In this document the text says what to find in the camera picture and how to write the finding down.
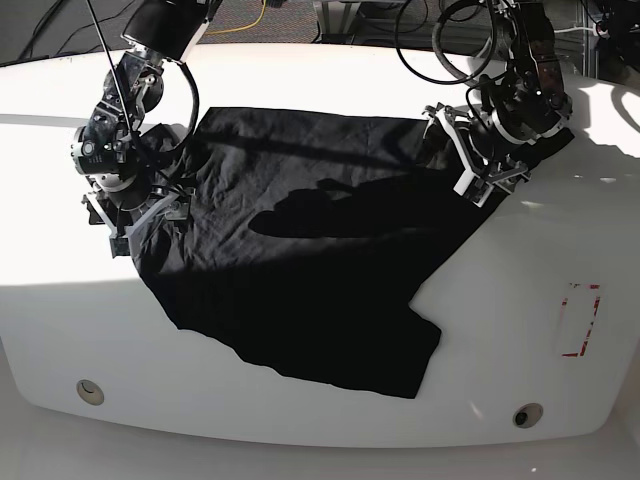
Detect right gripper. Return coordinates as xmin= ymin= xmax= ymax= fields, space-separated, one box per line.
xmin=82 ymin=174 xmax=195 ymax=238

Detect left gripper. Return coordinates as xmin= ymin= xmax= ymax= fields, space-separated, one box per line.
xmin=423 ymin=103 xmax=530 ymax=195

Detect black t-shirt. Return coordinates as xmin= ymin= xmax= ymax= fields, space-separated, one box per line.
xmin=130 ymin=105 xmax=575 ymax=400

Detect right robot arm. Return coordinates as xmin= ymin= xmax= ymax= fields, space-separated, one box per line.
xmin=71 ymin=1 xmax=220 ymax=242

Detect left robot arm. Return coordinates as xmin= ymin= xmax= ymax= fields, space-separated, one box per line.
xmin=425 ymin=1 xmax=574 ymax=207

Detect red tape rectangle marking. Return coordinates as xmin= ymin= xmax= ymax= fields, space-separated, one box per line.
xmin=556 ymin=284 xmax=601 ymax=358

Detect left table grommet hole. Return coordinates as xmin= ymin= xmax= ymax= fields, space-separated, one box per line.
xmin=76 ymin=379 xmax=105 ymax=406

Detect table grommet hole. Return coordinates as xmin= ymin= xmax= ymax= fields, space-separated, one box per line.
xmin=512 ymin=403 xmax=544 ymax=429
xmin=76 ymin=379 xmax=105 ymax=406

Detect right table grommet hole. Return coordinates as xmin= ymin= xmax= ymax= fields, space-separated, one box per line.
xmin=512 ymin=403 xmax=544 ymax=429

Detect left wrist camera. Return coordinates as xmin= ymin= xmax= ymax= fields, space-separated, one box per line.
xmin=453 ymin=171 xmax=494 ymax=208

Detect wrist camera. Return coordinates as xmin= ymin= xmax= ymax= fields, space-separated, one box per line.
xmin=109 ymin=235 xmax=130 ymax=258
xmin=453 ymin=171 xmax=494 ymax=208

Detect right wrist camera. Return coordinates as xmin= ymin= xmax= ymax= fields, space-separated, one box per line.
xmin=109 ymin=235 xmax=130 ymax=258

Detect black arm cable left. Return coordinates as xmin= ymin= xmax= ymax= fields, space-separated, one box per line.
xmin=394 ymin=0 xmax=511 ymax=86

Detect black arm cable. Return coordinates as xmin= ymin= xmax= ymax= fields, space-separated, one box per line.
xmin=84 ymin=0 xmax=201 ymax=166
xmin=394 ymin=0 xmax=511 ymax=86

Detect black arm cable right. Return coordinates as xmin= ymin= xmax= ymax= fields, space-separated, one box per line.
xmin=84 ymin=0 xmax=201 ymax=166

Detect yellow cable on floor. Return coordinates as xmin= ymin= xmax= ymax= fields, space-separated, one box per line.
xmin=204 ymin=0 xmax=266 ymax=37

